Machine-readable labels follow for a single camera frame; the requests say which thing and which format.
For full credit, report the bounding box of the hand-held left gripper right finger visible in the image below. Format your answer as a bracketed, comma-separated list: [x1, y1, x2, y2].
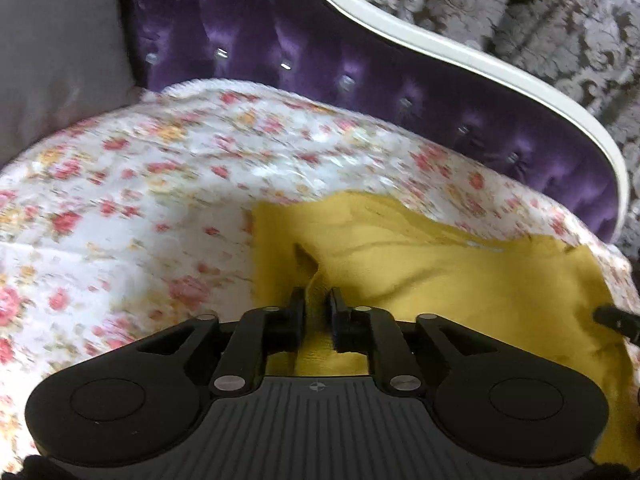
[325, 287, 495, 397]

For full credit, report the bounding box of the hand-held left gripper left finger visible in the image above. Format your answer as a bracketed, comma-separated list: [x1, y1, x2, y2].
[132, 287, 307, 397]

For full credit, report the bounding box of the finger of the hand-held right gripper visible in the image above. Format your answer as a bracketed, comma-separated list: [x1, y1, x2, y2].
[592, 304, 640, 347]

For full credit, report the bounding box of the yellow knit garment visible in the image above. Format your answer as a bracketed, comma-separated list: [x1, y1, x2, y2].
[250, 190, 640, 468]

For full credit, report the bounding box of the floral blanket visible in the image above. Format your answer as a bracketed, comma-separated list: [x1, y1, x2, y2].
[0, 77, 637, 480]

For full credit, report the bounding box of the grey pillow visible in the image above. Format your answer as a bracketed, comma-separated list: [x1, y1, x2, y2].
[0, 0, 151, 167]

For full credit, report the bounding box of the purple tufted headboard white frame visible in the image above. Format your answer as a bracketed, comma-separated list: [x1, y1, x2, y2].
[117, 0, 632, 246]

